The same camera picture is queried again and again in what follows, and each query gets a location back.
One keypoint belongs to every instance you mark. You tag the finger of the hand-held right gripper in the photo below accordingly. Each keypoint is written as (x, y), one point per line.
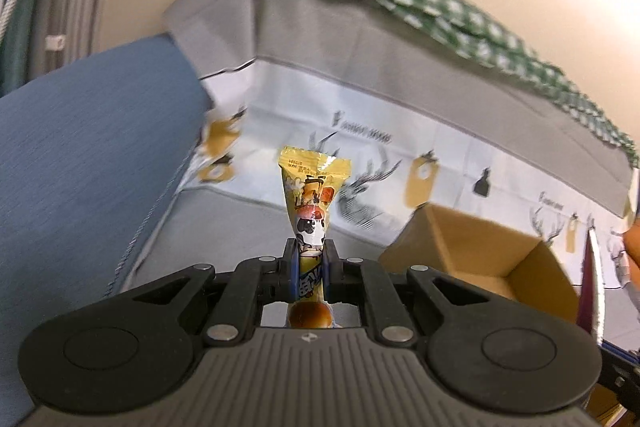
(622, 377)

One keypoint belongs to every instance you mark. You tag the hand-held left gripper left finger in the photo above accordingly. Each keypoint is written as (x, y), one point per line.
(291, 277)

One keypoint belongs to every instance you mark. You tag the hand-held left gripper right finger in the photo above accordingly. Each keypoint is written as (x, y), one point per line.
(331, 277)

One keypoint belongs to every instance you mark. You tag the yellow snack packet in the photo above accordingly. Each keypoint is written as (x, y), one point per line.
(312, 187)

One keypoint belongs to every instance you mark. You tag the red snack packet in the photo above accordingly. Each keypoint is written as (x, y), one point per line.
(592, 287)

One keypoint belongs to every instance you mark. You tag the cardboard box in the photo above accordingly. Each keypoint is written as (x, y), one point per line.
(475, 247)

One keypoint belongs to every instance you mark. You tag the orange cushion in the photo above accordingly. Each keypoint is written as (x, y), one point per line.
(632, 242)

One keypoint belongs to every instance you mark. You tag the grey fabric storage bin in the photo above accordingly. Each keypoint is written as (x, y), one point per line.
(350, 37)

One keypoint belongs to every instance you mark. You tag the blue sofa cushion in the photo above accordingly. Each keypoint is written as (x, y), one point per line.
(75, 157)

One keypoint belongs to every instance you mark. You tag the white curtain clip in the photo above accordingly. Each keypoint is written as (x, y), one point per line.
(54, 43)

